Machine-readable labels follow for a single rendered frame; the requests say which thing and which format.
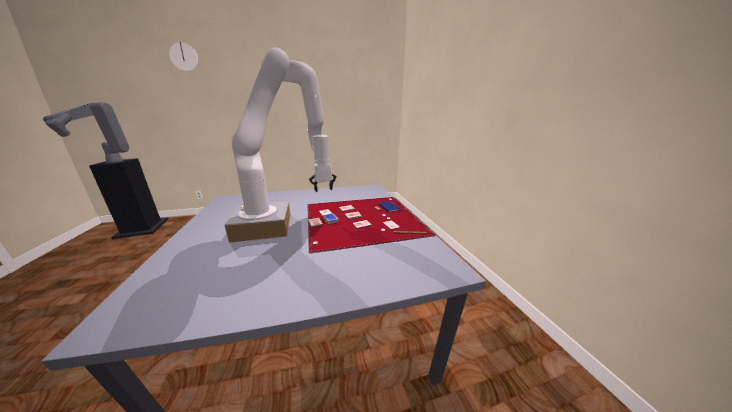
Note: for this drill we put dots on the dark blue notebook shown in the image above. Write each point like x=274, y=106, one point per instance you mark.
x=389, y=206

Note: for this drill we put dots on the white rules card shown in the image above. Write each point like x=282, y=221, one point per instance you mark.
x=391, y=224

